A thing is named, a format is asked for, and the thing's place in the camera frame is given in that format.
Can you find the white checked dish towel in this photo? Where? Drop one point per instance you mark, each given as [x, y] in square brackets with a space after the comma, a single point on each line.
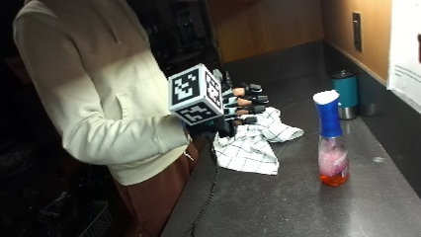
[254, 141]

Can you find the white marker cube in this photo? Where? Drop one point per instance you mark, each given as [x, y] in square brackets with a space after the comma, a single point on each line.
[195, 94]

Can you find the blue spray bottle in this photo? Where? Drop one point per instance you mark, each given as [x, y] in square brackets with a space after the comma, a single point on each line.
[330, 131]

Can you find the teal travel mug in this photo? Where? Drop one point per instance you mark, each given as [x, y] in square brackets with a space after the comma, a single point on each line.
[345, 94]

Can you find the the person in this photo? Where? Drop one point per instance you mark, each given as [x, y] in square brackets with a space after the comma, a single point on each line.
[96, 85]

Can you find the white paper sheet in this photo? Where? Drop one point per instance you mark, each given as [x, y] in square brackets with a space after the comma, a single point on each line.
[405, 49]

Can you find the black wall outlet plate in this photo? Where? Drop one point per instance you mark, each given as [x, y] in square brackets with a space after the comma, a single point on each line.
[357, 31]

